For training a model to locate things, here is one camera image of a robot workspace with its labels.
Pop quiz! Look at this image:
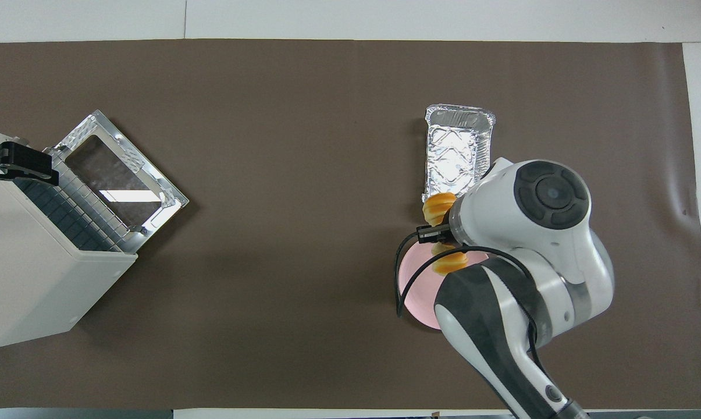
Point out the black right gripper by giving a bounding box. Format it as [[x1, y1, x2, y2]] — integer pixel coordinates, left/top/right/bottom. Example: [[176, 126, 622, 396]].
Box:
[[417, 226, 453, 244]]

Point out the yellow ridged bread loaf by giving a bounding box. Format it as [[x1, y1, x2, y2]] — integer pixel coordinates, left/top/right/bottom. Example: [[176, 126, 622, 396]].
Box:
[[423, 193, 468, 275]]

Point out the aluminium foil tray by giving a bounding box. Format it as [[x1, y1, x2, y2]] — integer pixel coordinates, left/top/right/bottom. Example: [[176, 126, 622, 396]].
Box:
[[423, 104, 496, 202]]

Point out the metal oven rack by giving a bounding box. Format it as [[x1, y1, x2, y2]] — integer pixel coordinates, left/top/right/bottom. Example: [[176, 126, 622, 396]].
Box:
[[13, 156, 137, 253]]

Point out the cream toaster oven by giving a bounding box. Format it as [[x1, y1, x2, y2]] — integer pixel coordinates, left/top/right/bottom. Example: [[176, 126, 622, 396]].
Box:
[[0, 109, 190, 349]]

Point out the glass oven door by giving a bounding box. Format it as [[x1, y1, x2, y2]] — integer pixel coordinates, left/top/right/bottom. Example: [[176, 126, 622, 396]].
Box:
[[54, 109, 190, 254]]

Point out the pink round plate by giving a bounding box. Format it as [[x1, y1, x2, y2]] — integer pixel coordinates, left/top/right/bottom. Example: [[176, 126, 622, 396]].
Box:
[[398, 242, 490, 331]]

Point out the brown table mat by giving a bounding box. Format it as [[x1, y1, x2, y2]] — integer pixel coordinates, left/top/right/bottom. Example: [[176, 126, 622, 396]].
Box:
[[0, 40, 701, 410]]

